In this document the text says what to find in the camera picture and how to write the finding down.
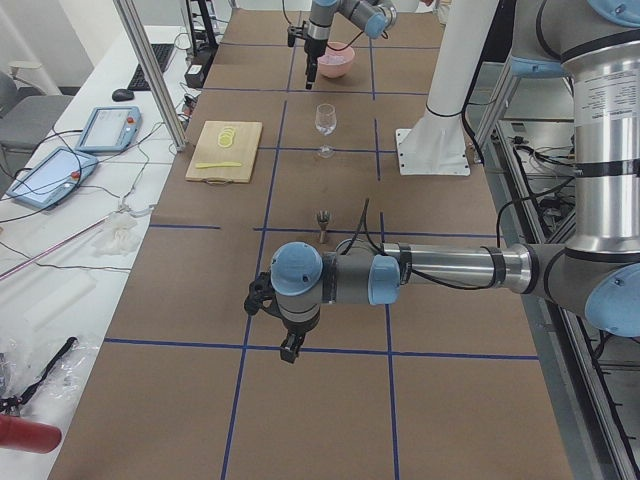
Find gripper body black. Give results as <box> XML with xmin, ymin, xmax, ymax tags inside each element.
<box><xmin>280</xmin><ymin>309</ymin><xmax>320</xmax><ymax>350</ymax></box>
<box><xmin>304</xmin><ymin>36</ymin><xmax>326</xmax><ymax>75</ymax></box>

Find clear ice cubes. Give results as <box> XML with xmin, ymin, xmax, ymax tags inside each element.
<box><xmin>319</xmin><ymin>52</ymin><xmax>350</xmax><ymax>68</ymax></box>

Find steel jigger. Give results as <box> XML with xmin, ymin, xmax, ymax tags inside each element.
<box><xmin>316</xmin><ymin>210</ymin><xmax>331</xmax><ymax>244</ymax></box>

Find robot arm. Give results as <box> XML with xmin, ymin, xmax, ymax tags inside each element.
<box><xmin>266</xmin><ymin>1</ymin><xmax>639</xmax><ymax>363</ymax></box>
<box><xmin>287</xmin><ymin>0</ymin><xmax>397</xmax><ymax>90</ymax></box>

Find wine glass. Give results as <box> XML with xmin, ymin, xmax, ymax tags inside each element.
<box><xmin>315</xmin><ymin>104</ymin><xmax>337</xmax><ymax>158</ymax></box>

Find pink bowl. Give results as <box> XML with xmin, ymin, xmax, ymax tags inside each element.
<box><xmin>318</xmin><ymin>41</ymin><xmax>355</xmax><ymax>79</ymax></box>

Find wooden cutting board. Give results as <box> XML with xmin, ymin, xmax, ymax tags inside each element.
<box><xmin>185</xmin><ymin>121</ymin><xmax>263</xmax><ymax>184</ymax></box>

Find lemon slices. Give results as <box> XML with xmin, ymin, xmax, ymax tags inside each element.
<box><xmin>217</xmin><ymin>125</ymin><xmax>236</xmax><ymax>148</ymax></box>

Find yellow plastic knife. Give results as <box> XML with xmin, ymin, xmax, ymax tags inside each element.
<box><xmin>195</xmin><ymin>161</ymin><xmax>243</xmax><ymax>169</ymax></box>

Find black keyboard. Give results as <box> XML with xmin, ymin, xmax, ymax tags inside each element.
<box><xmin>126</xmin><ymin>42</ymin><xmax>176</xmax><ymax>92</ymax></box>

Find white cloth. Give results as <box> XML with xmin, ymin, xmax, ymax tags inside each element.
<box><xmin>93</xmin><ymin>213</ymin><xmax>140</xmax><ymax>255</ymax></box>

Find black mouse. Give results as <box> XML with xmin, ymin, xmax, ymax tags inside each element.
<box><xmin>111</xmin><ymin>88</ymin><xmax>135</xmax><ymax>102</ymax></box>

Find teach pendant far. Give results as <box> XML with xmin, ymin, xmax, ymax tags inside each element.
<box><xmin>75</xmin><ymin>106</ymin><xmax>142</xmax><ymax>155</ymax></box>

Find teach pendant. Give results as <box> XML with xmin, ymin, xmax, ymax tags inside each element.
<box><xmin>7</xmin><ymin>147</ymin><xmax>98</xmax><ymax>210</ymax></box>
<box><xmin>75</xmin><ymin>106</ymin><xmax>142</xmax><ymax>155</ymax></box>

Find teach pendant near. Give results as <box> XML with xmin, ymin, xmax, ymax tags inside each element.
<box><xmin>7</xmin><ymin>147</ymin><xmax>98</xmax><ymax>210</ymax></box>

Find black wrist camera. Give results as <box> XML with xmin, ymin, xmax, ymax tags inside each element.
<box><xmin>287</xmin><ymin>20</ymin><xmax>308</xmax><ymax>48</ymax></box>
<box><xmin>244</xmin><ymin>272</ymin><xmax>275</xmax><ymax>316</ymax></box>

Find white pedestal column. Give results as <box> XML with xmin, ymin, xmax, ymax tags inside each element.
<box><xmin>396</xmin><ymin>0</ymin><xmax>498</xmax><ymax>176</ymax></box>

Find aluminium frame post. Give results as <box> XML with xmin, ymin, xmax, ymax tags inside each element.
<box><xmin>113</xmin><ymin>0</ymin><xmax>187</xmax><ymax>152</ymax></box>

